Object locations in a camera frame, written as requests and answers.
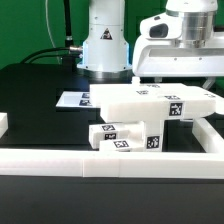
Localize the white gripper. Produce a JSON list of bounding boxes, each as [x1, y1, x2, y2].
[[132, 13, 224, 90]]

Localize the white chair back part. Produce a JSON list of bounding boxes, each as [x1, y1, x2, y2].
[[90, 83, 224, 123]]

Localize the white chair seat part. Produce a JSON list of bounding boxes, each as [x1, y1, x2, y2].
[[127, 77, 164, 152]]

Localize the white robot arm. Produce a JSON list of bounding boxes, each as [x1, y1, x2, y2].
[[78, 0, 224, 89]]

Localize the white tag sheet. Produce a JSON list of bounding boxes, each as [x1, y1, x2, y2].
[[56, 91, 92, 108]]

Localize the white U-shaped obstacle frame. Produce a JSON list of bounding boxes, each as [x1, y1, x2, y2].
[[0, 118, 224, 179]]

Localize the black cable bundle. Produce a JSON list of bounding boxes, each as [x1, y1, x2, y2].
[[20, 0, 84, 65]]

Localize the white thin cable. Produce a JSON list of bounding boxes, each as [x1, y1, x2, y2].
[[45, 0, 63, 65]]

